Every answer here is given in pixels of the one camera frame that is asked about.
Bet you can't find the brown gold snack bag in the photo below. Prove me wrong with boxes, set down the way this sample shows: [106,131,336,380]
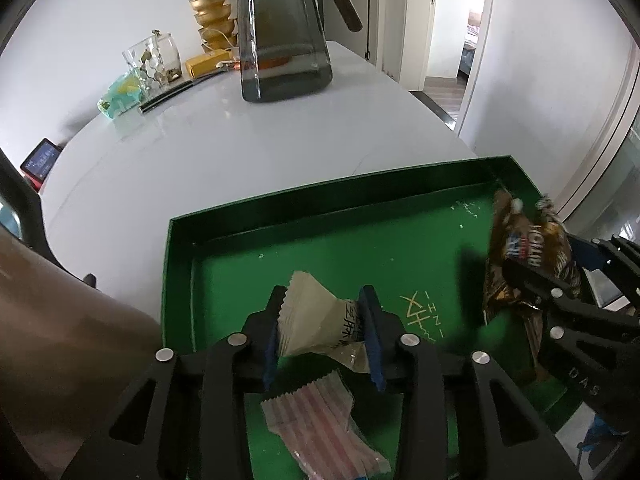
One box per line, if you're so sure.
[482,188,584,361]

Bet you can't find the pink striped snack packet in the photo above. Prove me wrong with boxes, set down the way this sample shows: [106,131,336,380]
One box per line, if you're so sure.
[260,370,392,479]

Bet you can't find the beige small snack packet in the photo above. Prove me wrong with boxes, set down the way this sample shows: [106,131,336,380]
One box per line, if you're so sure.
[278,271,370,374]

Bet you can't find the rose gold cylindrical bin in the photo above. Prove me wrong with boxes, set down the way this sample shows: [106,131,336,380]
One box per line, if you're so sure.
[0,146,163,480]

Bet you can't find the green tray box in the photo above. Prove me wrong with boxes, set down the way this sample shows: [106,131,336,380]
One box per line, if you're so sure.
[162,156,540,479]

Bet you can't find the black flat remote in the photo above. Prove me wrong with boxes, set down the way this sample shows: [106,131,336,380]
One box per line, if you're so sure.
[139,68,226,114]

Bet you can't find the teal tissue pack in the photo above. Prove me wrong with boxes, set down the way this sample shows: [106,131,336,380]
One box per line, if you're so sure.
[96,72,145,119]

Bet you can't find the yellow box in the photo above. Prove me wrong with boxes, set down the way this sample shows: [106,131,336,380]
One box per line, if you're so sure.
[183,49,233,79]

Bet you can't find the clear glass jar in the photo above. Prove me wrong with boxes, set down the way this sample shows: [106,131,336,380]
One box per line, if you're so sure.
[122,29,182,96]

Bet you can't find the dark glass pitcher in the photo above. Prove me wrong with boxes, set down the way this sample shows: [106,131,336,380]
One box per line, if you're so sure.
[238,0,362,103]

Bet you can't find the stacked gold bowls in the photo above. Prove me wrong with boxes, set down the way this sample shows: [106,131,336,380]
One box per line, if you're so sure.
[189,0,236,53]

